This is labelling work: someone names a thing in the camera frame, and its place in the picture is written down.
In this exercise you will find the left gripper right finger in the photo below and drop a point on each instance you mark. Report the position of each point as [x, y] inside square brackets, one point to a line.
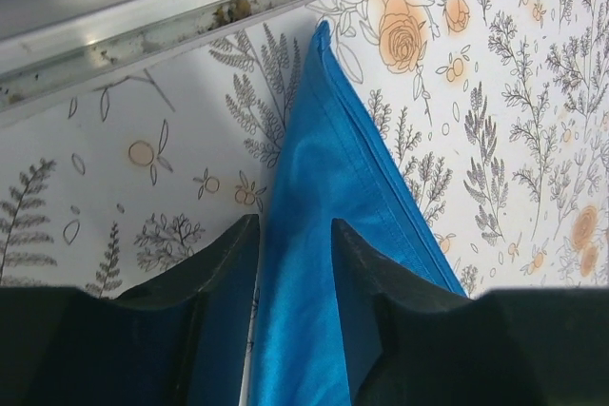
[408, 341]

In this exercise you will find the blue cloth napkin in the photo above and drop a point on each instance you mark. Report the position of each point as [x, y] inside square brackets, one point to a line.
[334, 165]

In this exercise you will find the floral tablecloth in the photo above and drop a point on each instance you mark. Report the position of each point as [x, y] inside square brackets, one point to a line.
[495, 113]

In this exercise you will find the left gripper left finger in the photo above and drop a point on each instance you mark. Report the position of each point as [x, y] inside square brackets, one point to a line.
[179, 338]

